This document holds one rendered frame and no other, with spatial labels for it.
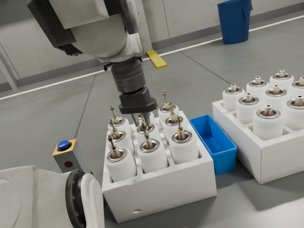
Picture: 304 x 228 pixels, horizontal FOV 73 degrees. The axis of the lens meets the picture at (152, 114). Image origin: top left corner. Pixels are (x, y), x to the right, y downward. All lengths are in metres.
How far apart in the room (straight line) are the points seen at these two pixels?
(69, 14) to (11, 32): 3.42
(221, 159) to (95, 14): 0.74
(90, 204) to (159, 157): 0.30
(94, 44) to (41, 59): 3.29
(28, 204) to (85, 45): 0.23
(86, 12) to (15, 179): 0.23
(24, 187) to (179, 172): 0.51
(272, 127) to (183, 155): 0.32
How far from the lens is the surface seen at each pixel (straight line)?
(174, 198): 0.82
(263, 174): 0.88
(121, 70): 0.57
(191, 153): 0.73
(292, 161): 0.92
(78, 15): 0.27
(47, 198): 0.44
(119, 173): 0.74
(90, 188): 0.52
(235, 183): 0.91
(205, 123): 1.12
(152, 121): 0.92
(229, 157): 0.90
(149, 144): 0.72
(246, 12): 2.85
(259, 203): 0.87
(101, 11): 0.27
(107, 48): 0.34
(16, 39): 3.67
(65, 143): 0.78
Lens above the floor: 0.68
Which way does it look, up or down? 28 degrees down
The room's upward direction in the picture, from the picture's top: 15 degrees counter-clockwise
